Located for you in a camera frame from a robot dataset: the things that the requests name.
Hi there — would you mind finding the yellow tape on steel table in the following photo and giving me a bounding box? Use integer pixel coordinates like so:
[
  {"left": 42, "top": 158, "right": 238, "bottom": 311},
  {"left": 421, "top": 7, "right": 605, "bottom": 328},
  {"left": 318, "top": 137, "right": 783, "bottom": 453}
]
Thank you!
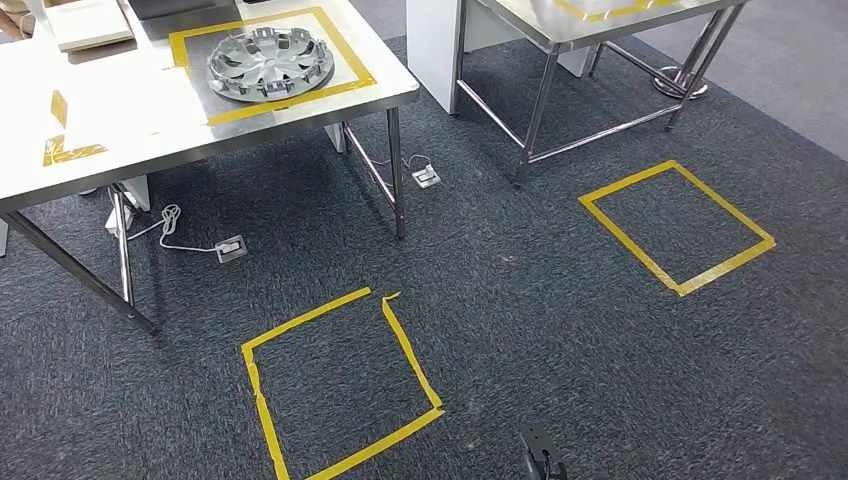
[{"left": 555, "top": 0, "right": 684, "bottom": 24}]

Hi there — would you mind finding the yellow tape square with gap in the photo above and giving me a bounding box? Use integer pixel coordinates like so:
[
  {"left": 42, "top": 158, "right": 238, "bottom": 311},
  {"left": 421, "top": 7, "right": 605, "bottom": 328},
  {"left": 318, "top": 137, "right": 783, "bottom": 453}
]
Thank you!
[{"left": 239, "top": 286, "right": 446, "bottom": 480}]

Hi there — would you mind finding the stainless steel workbench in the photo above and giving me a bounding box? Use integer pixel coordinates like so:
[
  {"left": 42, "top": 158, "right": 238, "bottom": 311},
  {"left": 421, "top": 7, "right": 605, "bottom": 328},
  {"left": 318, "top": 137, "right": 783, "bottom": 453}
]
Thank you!
[{"left": 0, "top": 0, "right": 423, "bottom": 337}]

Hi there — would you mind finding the chrome stanchion base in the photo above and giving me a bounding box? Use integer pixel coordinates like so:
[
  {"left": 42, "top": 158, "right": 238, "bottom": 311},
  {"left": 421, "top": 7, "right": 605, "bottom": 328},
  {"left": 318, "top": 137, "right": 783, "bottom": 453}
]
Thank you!
[{"left": 652, "top": 65, "right": 709, "bottom": 101}]

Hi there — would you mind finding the stainless steel table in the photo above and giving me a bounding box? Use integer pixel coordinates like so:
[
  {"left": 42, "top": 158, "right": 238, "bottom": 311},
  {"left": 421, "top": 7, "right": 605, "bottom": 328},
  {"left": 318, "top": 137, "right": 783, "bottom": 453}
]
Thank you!
[{"left": 455, "top": 0, "right": 754, "bottom": 188}]

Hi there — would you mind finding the yellow tape frame on workbench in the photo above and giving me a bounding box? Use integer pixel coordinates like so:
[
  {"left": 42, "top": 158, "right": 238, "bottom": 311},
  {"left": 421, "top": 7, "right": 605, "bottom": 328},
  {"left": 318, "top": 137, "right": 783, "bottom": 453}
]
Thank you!
[{"left": 42, "top": 89, "right": 109, "bottom": 168}]

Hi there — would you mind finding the black robot torso bracket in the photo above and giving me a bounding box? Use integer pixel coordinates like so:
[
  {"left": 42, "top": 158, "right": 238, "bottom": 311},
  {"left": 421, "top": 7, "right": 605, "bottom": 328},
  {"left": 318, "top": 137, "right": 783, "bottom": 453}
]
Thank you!
[{"left": 518, "top": 423, "right": 570, "bottom": 480}]

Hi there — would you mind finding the white power adapter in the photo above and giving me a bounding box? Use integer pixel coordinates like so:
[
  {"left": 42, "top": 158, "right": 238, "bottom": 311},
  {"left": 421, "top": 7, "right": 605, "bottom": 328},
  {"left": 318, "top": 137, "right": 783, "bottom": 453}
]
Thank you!
[{"left": 103, "top": 175, "right": 152, "bottom": 238}]

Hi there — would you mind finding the silver wheel hubcap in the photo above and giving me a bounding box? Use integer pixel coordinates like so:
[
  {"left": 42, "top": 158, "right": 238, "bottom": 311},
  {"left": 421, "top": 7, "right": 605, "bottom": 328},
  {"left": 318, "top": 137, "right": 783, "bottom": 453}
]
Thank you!
[{"left": 205, "top": 25, "right": 337, "bottom": 105}]

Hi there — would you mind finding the person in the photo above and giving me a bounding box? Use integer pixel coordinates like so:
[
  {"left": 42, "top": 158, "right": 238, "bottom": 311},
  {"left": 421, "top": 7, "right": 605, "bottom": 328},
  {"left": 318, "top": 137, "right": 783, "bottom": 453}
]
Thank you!
[{"left": 0, "top": 0, "right": 36, "bottom": 42}]

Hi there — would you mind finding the white pillar cabinet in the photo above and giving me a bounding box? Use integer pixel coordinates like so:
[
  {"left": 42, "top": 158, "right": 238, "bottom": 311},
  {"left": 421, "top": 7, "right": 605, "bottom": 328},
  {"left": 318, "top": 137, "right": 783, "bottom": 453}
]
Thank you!
[{"left": 405, "top": 0, "right": 508, "bottom": 116}]

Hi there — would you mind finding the metal floor socket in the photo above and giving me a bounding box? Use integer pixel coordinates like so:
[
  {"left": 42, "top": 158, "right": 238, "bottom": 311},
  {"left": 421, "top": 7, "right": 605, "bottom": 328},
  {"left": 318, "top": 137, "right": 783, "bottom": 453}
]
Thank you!
[
  {"left": 214, "top": 234, "right": 249, "bottom": 266},
  {"left": 410, "top": 163, "right": 443, "bottom": 191}
]

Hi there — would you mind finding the white power cable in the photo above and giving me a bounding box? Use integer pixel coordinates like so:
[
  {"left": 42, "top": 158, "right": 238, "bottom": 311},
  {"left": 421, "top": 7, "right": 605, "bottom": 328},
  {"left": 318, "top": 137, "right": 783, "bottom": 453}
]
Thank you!
[
  {"left": 369, "top": 152, "right": 433, "bottom": 175},
  {"left": 124, "top": 203, "right": 221, "bottom": 255}
]

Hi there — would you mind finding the dark grey equipment case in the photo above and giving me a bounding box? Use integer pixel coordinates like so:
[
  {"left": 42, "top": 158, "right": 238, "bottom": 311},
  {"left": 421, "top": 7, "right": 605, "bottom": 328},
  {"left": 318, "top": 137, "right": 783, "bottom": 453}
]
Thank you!
[{"left": 127, "top": 0, "right": 241, "bottom": 22}]

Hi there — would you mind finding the cardboard box with white device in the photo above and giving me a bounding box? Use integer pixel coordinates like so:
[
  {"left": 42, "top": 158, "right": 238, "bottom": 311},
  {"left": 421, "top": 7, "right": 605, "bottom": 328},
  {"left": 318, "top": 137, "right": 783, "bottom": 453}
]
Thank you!
[{"left": 43, "top": 0, "right": 138, "bottom": 54}]

